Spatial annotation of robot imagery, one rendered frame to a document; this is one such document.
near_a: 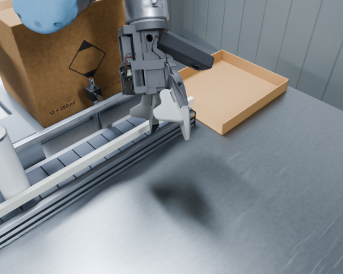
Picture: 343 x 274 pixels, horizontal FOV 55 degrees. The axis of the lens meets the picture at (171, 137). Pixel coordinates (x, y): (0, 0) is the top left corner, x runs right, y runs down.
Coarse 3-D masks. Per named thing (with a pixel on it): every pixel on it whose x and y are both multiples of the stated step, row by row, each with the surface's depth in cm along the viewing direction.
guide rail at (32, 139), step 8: (112, 96) 76; (120, 96) 76; (128, 96) 78; (96, 104) 73; (104, 104) 74; (112, 104) 75; (80, 112) 71; (88, 112) 72; (96, 112) 73; (64, 120) 69; (72, 120) 70; (80, 120) 71; (48, 128) 67; (56, 128) 68; (64, 128) 69; (32, 136) 65; (40, 136) 66; (48, 136) 67; (16, 144) 64; (24, 144) 64; (32, 144) 66; (16, 152) 64
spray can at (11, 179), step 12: (0, 132) 54; (0, 144) 54; (12, 144) 57; (0, 156) 55; (12, 156) 57; (0, 168) 56; (12, 168) 58; (0, 180) 58; (12, 180) 59; (24, 180) 61; (12, 192) 60
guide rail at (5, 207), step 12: (132, 132) 74; (144, 132) 76; (108, 144) 71; (120, 144) 72; (84, 156) 68; (96, 156) 69; (72, 168) 66; (48, 180) 63; (60, 180) 65; (24, 192) 61; (36, 192) 62; (0, 204) 59; (12, 204) 60; (0, 216) 59
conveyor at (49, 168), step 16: (112, 128) 80; (128, 128) 80; (160, 128) 80; (80, 144) 76; (96, 144) 76; (128, 144) 76; (64, 160) 72; (32, 176) 69; (48, 176) 69; (80, 176) 69; (0, 192) 65; (48, 192) 65; (16, 208) 63; (0, 224) 60
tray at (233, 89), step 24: (192, 72) 106; (216, 72) 108; (240, 72) 108; (264, 72) 103; (192, 96) 98; (216, 96) 98; (240, 96) 98; (264, 96) 92; (216, 120) 90; (240, 120) 88
